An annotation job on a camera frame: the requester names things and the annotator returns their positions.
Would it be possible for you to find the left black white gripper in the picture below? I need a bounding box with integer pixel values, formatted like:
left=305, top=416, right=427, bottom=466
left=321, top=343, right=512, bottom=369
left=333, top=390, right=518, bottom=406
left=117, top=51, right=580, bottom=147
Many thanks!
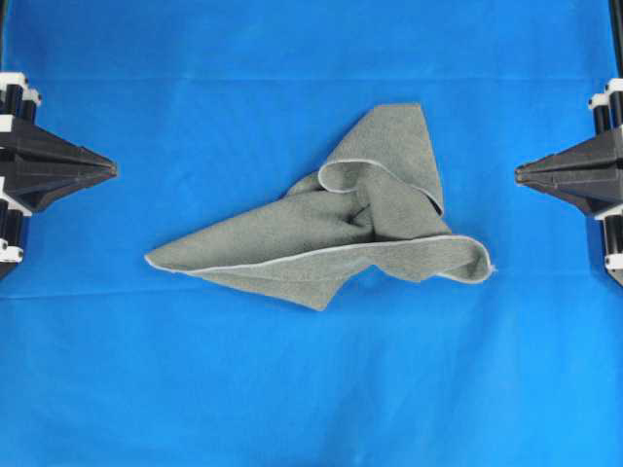
left=1, top=72, right=117, bottom=279

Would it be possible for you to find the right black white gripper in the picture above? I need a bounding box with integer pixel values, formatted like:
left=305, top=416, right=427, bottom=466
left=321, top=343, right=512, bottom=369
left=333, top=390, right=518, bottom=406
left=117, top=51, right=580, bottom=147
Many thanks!
left=515, top=78, right=622, bottom=285

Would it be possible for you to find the grey microfibre towel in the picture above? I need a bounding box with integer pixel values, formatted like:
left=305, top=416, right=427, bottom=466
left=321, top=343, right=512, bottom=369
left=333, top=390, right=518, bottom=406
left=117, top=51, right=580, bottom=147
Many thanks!
left=146, top=103, right=494, bottom=310

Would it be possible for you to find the blue table cloth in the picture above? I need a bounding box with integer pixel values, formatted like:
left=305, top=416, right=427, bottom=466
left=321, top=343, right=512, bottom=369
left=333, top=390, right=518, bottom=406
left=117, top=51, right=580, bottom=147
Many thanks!
left=1, top=1, right=622, bottom=466

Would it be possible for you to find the black frame post right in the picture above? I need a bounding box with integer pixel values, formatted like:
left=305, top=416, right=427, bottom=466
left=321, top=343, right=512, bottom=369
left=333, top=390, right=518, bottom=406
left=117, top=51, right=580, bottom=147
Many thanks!
left=608, top=0, right=623, bottom=78

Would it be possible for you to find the black frame post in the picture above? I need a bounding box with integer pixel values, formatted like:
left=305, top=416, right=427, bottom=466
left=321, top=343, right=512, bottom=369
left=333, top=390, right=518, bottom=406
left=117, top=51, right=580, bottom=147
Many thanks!
left=0, top=0, right=9, bottom=64
left=608, top=0, right=623, bottom=78

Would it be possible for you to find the black frame post left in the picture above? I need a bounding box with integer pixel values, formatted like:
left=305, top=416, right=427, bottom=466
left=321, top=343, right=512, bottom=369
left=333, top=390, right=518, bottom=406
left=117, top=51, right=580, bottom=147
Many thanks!
left=0, top=0, right=9, bottom=64

